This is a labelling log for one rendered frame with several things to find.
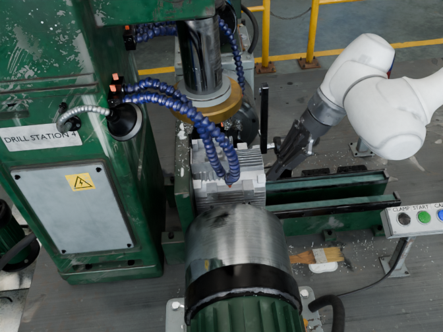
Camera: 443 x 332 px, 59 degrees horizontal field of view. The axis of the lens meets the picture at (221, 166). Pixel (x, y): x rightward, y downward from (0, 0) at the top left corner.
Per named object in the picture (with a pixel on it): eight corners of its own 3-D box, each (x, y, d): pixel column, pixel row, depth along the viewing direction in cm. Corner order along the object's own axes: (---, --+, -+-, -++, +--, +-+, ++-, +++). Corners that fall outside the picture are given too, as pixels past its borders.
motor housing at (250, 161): (199, 228, 117) (192, 185, 103) (198, 182, 130) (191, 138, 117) (265, 222, 117) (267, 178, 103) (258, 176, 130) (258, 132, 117)
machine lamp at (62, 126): (49, 170, 69) (20, 114, 60) (63, 130, 77) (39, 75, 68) (151, 161, 69) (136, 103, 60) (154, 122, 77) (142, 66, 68)
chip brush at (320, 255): (278, 269, 119) (279, 267, 118) (275, 255, 122) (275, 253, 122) (345, 261, 119) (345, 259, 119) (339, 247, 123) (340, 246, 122)
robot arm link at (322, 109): (325, 101, 86) (309, 121, 89) (356, 114, 89) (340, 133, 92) (315, 79, 92) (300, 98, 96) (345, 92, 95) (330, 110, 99)
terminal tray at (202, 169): (193, 183, 109) (190, 165, 104) (192, 157, 116) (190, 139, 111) (236, 179, 109) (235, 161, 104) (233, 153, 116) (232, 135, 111)
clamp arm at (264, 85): (259, 155, 127) (260, 88, 109) (258, 148, 129) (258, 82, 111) (269, 153, 127) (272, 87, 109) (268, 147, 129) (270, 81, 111)
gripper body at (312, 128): (304, 99, 96) (284, 126, 101) (312, 120, 89) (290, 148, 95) (328, 109, 98) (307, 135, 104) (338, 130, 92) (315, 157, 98)
